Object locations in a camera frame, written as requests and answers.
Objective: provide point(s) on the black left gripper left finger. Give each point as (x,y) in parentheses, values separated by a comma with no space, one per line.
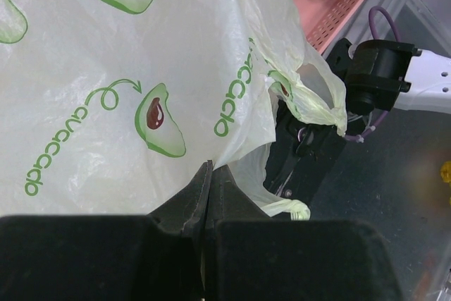
(184,214)

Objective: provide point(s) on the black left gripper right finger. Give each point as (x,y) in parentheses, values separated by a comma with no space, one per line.
(228,202)

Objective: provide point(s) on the green avocado print plastic bag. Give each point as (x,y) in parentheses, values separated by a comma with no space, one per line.
(113,105)

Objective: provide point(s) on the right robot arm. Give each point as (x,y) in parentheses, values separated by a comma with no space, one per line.
(383,75)

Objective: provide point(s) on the pink plastic basket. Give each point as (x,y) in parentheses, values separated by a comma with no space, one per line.
(322,20)

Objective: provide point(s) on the yellow banana bunch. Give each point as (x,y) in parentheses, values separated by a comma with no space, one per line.
(445,172)

